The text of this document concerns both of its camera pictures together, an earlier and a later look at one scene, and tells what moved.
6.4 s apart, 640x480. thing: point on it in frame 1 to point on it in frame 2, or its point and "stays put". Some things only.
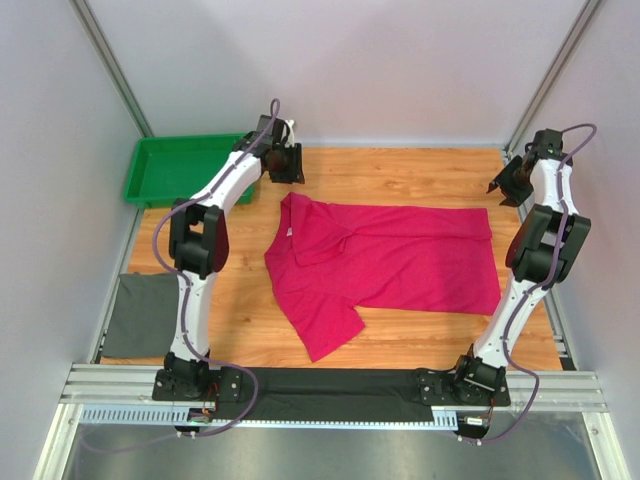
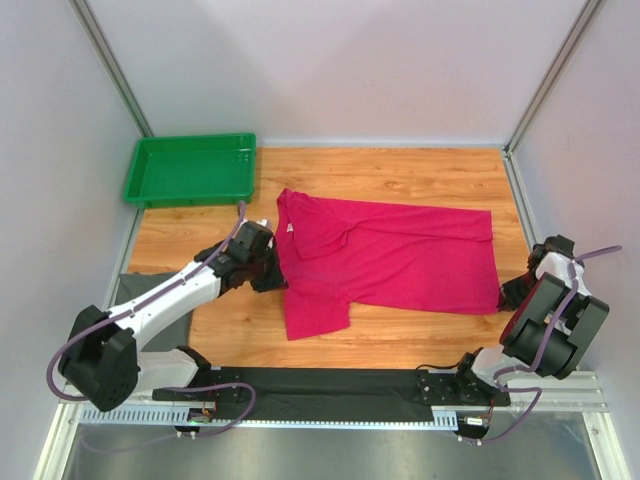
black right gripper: x=516 y=197 to x=507 y=300
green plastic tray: x=164 y=168 stays put
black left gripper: x=295 y=172 to x=276 y=280
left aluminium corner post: x=88 y=20 stays put
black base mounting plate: x=439 y=387 stays put
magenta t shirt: x=327 y=258 stays put
